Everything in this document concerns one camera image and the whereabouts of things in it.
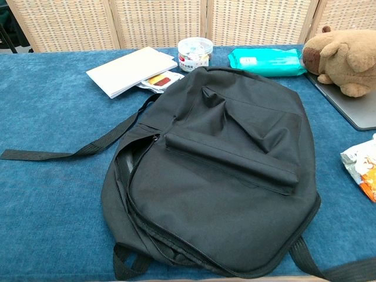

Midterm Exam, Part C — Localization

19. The black fabric backpack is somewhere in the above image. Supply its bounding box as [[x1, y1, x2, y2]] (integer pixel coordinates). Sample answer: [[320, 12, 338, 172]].
[[0, 66, 376, 282]]

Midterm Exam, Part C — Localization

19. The white sachet red yellow print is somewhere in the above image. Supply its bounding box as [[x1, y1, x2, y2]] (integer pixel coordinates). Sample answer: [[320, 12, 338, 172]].
[[136, 70, 185, 95]]

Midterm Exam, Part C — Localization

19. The clear plastic candy jar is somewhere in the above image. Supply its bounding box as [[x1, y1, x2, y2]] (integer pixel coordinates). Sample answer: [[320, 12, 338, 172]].
[[177, 37, 214, 73]]

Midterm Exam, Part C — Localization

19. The white book yellow spine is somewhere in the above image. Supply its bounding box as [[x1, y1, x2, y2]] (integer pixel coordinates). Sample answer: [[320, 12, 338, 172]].
[[85, 46, 179, 99]]

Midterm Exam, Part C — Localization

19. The teal wet wipes pack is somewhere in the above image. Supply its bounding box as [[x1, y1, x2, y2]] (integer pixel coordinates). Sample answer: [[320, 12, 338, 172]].
[[228, 48, 308, 78]]

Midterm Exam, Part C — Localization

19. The woven rattan folding screen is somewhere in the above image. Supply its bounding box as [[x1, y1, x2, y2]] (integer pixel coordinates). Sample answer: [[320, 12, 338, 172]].
[[5, 0, 376, 53]]

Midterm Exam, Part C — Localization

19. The grey closed laptop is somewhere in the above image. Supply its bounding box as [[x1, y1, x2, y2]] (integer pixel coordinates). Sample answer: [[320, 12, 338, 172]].
[[305, 72, 376, 132]]

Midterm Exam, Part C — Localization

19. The orange white snack bag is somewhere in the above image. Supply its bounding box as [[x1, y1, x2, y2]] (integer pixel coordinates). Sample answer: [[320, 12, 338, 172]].
[[340, 140, 376, 203]]

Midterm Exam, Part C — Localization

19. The brown capybara plush toy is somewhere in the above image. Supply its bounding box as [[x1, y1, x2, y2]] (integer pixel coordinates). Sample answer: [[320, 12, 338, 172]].
[[301, 25, 376, 98]]

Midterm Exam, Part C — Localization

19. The black tripod stand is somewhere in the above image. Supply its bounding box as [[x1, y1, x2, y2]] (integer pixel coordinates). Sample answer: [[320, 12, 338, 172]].
[[0, 0, 30, 54]]

